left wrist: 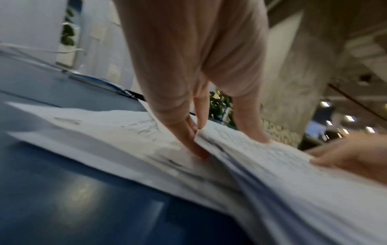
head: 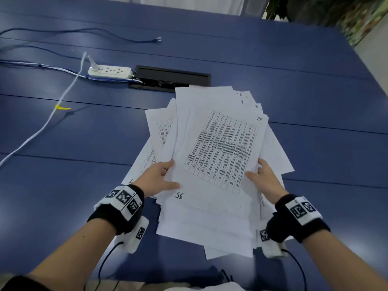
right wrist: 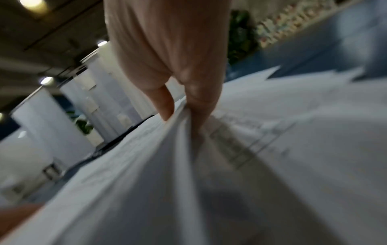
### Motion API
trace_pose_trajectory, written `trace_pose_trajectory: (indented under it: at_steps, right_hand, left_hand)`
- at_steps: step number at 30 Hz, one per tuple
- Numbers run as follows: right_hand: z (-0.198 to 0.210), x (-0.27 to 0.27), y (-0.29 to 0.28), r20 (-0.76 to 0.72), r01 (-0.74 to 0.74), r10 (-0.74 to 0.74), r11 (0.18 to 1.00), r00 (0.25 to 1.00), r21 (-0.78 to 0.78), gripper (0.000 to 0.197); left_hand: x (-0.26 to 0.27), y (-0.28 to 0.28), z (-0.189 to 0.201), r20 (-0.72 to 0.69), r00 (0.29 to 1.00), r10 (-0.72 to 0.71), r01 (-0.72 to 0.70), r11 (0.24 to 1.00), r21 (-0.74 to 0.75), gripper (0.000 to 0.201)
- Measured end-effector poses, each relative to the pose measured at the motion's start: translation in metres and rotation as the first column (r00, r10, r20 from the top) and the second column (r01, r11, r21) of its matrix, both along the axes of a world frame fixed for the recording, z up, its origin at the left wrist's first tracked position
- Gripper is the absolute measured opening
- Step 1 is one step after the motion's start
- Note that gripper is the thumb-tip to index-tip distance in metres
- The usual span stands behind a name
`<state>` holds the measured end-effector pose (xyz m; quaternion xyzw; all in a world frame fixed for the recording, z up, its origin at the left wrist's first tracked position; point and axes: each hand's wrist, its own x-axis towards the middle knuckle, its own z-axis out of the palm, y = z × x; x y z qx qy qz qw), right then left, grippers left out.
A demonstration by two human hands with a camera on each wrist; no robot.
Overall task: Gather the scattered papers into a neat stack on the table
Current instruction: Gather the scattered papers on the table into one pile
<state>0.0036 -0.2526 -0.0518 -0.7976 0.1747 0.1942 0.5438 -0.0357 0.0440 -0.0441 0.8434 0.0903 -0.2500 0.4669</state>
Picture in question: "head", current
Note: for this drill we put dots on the person's left hand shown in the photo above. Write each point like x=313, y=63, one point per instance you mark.
x=154, y=180

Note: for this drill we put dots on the person's right hand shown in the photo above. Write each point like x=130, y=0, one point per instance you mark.
x=268, y=181

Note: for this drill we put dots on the dense table print paper sheet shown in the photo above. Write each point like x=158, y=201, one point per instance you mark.
x=218, y=142

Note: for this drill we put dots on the pile of printed papers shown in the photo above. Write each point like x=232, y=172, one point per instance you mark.
x=194, y=96

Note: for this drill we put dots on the person's right forearm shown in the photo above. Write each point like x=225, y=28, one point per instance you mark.
x=342, y=263

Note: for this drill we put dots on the person's left forearm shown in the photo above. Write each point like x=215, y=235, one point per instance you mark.
x=69, y=257

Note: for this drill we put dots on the person's clothing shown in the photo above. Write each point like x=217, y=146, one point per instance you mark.
x=182, y=286

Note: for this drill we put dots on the white power strip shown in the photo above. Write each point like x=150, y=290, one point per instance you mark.
x=109, y=71

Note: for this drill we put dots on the white plug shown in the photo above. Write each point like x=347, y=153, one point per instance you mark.
x=92, y=62

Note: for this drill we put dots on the white cabinet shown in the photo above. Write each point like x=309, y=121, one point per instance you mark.
x=376, y=54

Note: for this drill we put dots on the black white left armband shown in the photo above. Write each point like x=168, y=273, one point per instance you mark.
x=21, y=284

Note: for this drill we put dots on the green potted plant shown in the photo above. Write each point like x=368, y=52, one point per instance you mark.
x=277, y=7

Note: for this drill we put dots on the white curtain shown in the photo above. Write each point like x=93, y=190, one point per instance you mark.
x=194, y=2

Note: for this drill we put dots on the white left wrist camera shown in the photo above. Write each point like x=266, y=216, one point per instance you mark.
x=133, y=239

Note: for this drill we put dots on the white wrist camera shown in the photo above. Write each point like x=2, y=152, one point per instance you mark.
x=269, y=248
x=133, y=239

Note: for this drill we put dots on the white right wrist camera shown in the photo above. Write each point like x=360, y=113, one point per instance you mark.
x=269, y=248

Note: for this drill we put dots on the colourful mosaic tile wall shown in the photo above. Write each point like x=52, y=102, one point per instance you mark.
x=360, y=24

